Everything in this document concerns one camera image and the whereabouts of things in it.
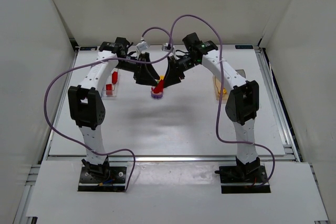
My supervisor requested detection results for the red comb lego brick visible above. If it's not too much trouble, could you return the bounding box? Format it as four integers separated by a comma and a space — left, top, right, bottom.
111, 71, 118, 84

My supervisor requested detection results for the small red lego brick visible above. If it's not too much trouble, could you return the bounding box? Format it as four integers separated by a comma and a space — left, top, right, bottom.
106, 84, 113, 96

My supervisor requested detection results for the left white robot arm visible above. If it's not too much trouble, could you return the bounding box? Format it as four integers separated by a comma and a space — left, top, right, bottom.
68, 37, 160, 182

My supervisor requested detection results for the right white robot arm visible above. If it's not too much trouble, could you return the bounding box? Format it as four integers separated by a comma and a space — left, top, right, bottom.
163, 33, 260, 179

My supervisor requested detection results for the clear transparent container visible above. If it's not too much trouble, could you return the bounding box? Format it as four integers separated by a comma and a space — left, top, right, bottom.
101, 70, 120, 100

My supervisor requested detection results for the amber transparent container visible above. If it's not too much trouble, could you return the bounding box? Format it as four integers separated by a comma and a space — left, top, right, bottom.
212, 69, 246, 101

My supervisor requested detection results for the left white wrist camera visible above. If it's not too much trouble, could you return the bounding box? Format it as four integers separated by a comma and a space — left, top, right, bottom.
136, 40, 149, 55

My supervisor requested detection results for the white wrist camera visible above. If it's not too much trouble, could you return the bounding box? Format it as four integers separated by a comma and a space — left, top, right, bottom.
136, 40, 149, 55
162, 43, 176, 56

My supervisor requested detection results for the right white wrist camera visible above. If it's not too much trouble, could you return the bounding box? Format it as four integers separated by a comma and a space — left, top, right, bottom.
162, 43, 176, 56

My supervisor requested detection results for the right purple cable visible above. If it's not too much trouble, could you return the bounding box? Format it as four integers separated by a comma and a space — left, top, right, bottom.
170, 14, 276, 188

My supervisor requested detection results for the purple cable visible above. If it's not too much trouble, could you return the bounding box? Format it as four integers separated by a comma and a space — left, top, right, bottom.
45, 27, 173, 192
170, 14, 276, 188

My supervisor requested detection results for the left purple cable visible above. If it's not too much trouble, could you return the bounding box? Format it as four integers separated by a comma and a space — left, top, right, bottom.
45, 27, 173, 192

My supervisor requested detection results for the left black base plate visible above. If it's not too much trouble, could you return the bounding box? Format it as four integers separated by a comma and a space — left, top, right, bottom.
77, 165, 127, 193

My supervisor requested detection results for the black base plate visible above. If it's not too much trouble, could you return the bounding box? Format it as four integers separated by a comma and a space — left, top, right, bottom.
214, 165, 271, 194
77, 165, 127, 193

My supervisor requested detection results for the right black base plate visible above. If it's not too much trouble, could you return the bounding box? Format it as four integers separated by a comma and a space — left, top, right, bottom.
214, 165, 271, 194

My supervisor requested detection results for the aluminium table frame rail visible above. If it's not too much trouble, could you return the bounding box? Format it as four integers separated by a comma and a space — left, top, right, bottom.
255, 47, 302, 162

